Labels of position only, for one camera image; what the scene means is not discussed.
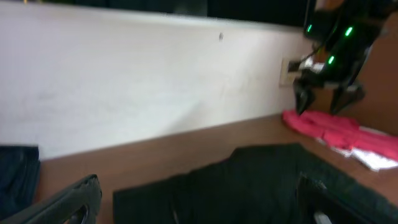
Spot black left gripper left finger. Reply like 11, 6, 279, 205
1, 174, 102, 224

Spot white garment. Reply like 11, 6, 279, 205
330, 125, 397, 172

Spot folded navy blue garment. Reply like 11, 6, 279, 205
1, 145, 40, 220

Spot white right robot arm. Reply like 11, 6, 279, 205
288, 0, 397, 115

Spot red t-shirt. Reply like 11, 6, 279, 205
282, 110, 397, 161

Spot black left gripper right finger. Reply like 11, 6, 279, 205
296, 175, 397, 224

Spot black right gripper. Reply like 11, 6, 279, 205
287, 47, 372, 115

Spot black shorts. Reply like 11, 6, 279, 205
112, 142, 398, 224

